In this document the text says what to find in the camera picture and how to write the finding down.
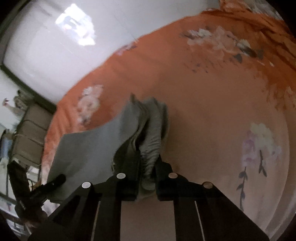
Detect metal bed frame headboard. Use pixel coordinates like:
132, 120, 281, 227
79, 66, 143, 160
0, 62, 57, 209

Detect grey knit pants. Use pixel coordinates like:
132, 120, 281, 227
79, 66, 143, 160
47, 95, 169, 204

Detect orange floral bed sheet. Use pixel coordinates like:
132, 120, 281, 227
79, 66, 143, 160
42, 1, 295, 240

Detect white spray bottle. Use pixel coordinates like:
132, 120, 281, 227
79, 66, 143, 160
2, 98, 25, 118

